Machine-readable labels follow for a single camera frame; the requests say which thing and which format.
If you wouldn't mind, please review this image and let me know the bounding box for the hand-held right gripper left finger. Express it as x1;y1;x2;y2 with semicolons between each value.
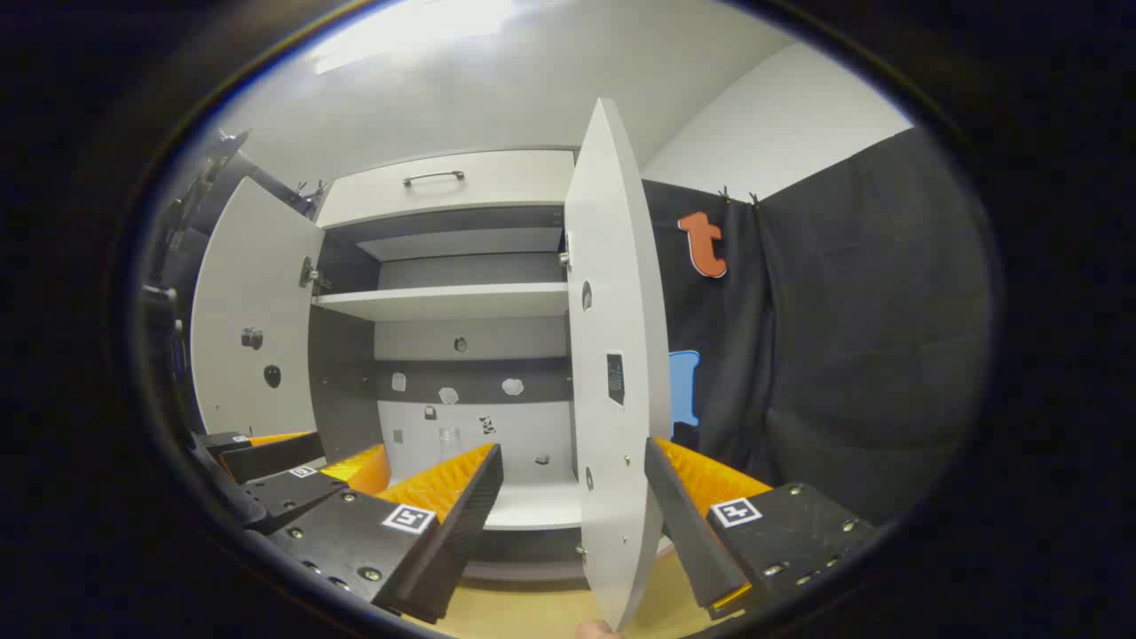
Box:
266;442;504;624

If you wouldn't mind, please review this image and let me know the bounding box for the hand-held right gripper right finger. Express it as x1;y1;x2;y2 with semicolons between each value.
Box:
645;438;877;620

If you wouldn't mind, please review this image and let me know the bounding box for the white cabinet door camera sticker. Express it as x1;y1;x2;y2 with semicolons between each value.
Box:
190;177;326;438

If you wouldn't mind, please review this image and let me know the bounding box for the white cabinet door cat sticker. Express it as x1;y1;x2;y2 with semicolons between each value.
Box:
564;98;672;632

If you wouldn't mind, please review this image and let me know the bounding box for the white grey cabinet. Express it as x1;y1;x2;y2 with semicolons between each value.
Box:
306;146;580;584

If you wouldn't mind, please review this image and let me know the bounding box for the white cabinet shelf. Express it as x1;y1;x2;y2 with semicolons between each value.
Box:
312;282;570;323

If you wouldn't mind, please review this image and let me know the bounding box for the white cabinet drawer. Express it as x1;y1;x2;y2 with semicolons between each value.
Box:
317;149;577;230

